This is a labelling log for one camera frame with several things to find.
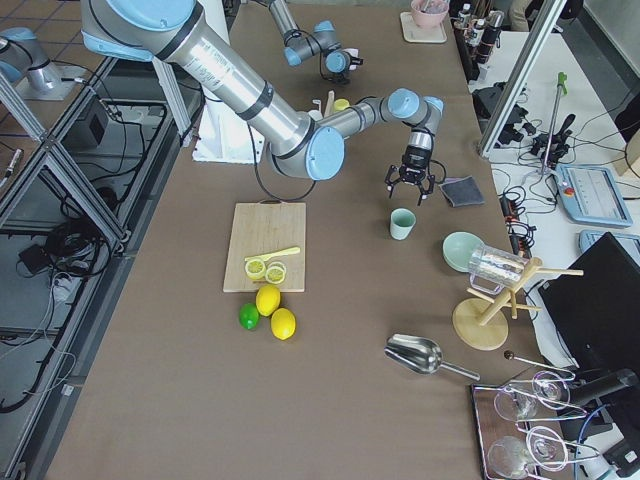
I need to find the aluminium frame post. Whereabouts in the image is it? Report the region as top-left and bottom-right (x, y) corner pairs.
(478, 0), (566, 159)

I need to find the metal scoop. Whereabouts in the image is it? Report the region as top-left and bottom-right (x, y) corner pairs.
(384, 333), (480, 381)

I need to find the lemon slice left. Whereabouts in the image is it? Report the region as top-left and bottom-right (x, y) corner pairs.
(244, 258), (267, 281)

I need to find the bamboo cutting board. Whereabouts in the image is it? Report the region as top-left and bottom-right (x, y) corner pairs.
(223, 203), (306, 293)

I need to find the beige tray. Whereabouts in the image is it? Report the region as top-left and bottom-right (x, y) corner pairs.
(400, 12), (447, 44)

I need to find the white wire cup holder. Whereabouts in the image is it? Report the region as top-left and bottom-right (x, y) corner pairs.
(309, 90), (342, 118)

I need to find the yellow lemon near board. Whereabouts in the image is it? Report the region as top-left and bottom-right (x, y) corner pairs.
(255, 284), (281, 317)

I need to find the lemon slice right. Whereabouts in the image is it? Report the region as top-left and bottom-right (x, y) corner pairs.
(264, 261), (287, 285)

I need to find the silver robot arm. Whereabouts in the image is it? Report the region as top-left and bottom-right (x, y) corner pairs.
(258, 0), (363, 85)
(81, 1), (443, 199)

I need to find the pink bowl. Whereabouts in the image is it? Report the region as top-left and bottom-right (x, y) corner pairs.
(410, 0), (449, 28)

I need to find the yellow lemon front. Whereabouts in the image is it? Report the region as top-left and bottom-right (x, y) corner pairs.
(270, 308), (297, 340)

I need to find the mint green cup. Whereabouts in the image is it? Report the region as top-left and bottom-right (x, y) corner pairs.
(389, 208), (416, 240)

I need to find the blue teach pendant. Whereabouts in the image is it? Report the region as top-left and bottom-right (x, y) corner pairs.
(555, 164), (633, 228)

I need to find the yellow cup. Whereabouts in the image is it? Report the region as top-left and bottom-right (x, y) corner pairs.
(333, 98), (351, 112)

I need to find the lower wine glass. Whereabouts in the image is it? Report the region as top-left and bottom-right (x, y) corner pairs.
(487, 426), (568, 479)

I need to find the black monitor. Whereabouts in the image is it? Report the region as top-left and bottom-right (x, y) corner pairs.
(539, 233), (639, 372)

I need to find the mint green bowl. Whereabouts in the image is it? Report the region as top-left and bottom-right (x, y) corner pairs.
(442, 231), (484, 273)

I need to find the wine glass rack tray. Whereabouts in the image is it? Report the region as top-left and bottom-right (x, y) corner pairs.
(470, 385), (600, 479)

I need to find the upper wine glass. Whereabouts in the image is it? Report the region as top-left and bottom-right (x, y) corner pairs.
(494, 370), (570, 422)

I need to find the clear glass mug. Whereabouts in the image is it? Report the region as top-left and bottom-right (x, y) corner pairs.
(468, 244), (528, 295)

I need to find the wooden mug tree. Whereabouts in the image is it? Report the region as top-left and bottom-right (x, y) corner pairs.
(452, 257), (584, 351)

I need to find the green lime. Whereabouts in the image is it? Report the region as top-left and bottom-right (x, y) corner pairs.
(238, 303), (261, 330)

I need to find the light blue cup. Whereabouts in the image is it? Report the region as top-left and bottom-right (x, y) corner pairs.
(307, 110), (323, 121)

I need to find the lemon slice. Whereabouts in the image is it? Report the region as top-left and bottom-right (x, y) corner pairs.
(264, 261), (287, 285)
(244, 258), (267, 281)

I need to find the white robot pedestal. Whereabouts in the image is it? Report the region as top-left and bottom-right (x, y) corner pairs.
(192, 0), (269, 166)

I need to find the yellow plastic knife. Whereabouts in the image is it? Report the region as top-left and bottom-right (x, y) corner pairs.
(244, 246), (301, 262)

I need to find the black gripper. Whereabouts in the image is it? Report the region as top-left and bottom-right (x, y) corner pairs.
(327, 48), (364, 84)
(384, 145), (446, 206)

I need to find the grey folded cloth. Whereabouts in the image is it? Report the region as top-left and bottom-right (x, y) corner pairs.
(439, 176), (485, 208)

